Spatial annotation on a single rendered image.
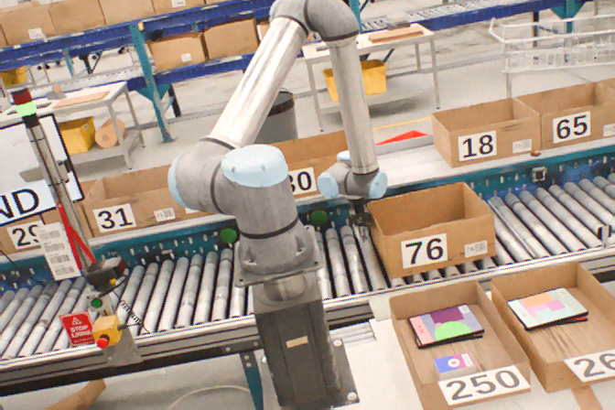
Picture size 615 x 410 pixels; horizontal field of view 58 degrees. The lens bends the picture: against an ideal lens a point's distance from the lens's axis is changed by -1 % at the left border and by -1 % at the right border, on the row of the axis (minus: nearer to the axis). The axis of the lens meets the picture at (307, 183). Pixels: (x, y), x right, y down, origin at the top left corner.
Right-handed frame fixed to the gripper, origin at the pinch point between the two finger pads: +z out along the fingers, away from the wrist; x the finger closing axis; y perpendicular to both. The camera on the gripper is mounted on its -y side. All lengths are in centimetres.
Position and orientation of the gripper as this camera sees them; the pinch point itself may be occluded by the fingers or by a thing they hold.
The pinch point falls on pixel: (362, 238)
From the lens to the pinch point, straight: 219.0
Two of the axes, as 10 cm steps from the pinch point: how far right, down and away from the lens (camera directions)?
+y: 0.6, 4.0, -9.2
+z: 1.8, 9.0, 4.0
